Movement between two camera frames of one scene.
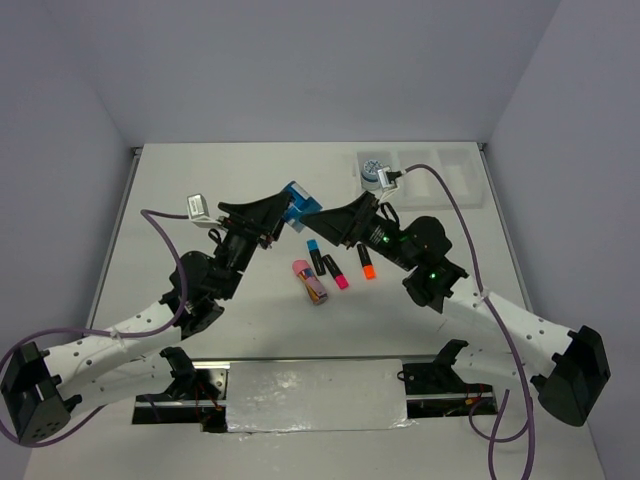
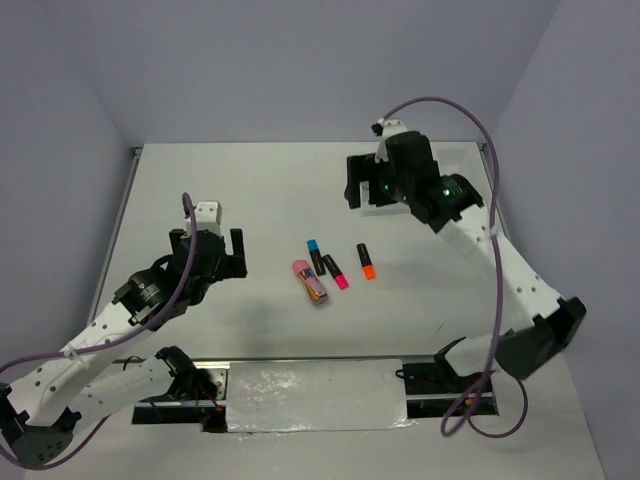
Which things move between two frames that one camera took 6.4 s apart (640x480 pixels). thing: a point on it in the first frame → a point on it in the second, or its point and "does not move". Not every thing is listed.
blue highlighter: (318, 262) does not move
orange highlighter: (364, 256) does not move
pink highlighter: (335, 271) does not move
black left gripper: (259, 219) → (233, 265)
